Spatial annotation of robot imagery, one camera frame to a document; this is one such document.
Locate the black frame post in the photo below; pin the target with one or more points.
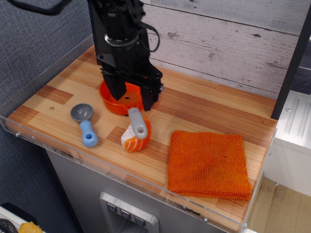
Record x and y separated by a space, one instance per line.
102 49
293 66

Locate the black right frame post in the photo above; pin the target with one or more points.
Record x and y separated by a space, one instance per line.
293 66

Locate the toy salmon sushi piece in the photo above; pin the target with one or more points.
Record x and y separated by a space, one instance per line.
130 142

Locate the clear acrylic table guard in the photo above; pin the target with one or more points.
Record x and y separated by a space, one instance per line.
38 111

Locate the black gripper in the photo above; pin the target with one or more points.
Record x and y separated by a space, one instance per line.
132 65

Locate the black left frame post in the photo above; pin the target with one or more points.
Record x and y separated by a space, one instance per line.
102 49

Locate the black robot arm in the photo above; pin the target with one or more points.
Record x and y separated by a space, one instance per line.
122 17

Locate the black yellow bag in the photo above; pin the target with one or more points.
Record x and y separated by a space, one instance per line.
15 220

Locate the orange folded cloth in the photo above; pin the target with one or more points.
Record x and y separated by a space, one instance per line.
208 165

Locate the white toy sink unit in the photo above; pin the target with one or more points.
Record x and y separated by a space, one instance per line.
288 162

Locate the silver dispenser button panel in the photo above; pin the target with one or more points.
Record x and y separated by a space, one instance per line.
123 217

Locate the orange pan with grey handle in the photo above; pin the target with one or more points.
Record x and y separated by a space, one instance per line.
129 104

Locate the grey blue toy scoop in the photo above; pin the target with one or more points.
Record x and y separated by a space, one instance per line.
82 113

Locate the grey toy fridge cabinet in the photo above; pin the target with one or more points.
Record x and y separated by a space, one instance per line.
83 186

